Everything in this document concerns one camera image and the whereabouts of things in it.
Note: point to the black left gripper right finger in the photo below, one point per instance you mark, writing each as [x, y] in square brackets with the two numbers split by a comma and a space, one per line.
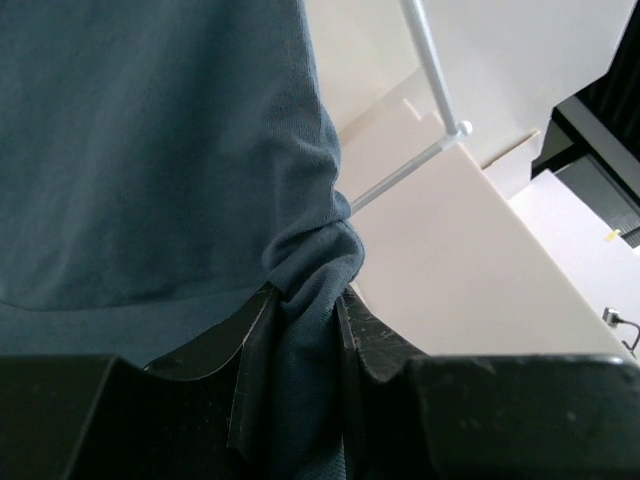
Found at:
[409, 415]

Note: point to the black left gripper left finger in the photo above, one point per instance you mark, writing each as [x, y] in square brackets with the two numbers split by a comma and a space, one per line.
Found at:
[191, 414]

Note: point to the blue t shirt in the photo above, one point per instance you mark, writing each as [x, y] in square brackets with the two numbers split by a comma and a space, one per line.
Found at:
[160, 162]

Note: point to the white metal clothes rack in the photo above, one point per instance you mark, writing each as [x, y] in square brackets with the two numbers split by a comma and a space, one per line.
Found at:
[407, 126]

